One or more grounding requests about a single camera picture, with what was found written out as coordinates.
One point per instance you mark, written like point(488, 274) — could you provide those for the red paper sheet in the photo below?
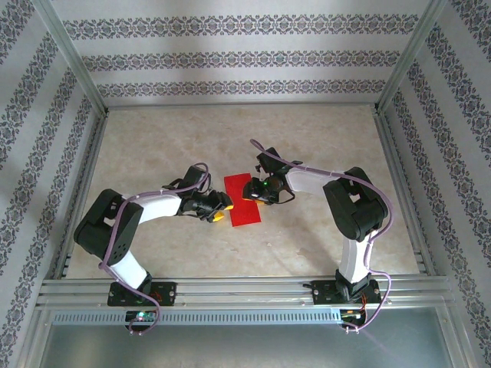
point(245, 218)

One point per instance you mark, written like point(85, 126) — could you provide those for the aluminium side rail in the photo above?
point(78, 199)
point(399, 172)

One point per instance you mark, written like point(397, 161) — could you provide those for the grey metal panel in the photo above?
point(245, 345)

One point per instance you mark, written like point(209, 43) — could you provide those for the long aluminium mounting rail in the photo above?
point(238, 291)

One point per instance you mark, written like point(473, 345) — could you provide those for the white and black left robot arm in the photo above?
point(161, 211)

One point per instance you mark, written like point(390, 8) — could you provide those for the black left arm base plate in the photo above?
point(169, 293)

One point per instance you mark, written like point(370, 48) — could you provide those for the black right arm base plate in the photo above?
point(324, 293)

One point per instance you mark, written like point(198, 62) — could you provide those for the aluminium frame post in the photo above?
point(412, 57)
point(69, 57)

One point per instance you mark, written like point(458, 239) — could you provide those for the thin aluminium rail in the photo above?
point(241, 104)

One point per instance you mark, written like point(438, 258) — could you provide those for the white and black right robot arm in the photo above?
point(307, 182)

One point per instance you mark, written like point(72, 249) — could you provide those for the circuit board with green light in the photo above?
point(140, 316)

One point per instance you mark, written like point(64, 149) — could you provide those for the circuit board with yellow connector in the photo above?
point(351, 313)

